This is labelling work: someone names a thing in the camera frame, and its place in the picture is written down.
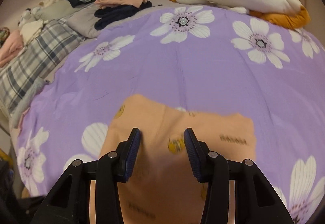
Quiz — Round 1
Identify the dark navy folded garment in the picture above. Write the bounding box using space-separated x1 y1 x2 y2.
94 1 153 30

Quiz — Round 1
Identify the olive grey pillow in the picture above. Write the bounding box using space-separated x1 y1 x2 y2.
34 0 79 21

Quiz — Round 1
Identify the grey plaid blanket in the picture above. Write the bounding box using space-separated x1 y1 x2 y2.
1 20 85 116

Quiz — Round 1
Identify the purple floral bed sheet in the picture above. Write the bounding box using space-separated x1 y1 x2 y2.
16 6 324 223

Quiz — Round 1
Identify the cream folded cloth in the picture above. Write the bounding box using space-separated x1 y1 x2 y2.
20 19 48 46

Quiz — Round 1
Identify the orange duck print shirt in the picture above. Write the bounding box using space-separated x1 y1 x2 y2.
101 94 257 223

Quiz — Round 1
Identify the pink cloth pile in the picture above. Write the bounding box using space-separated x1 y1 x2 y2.
0 29 24 68

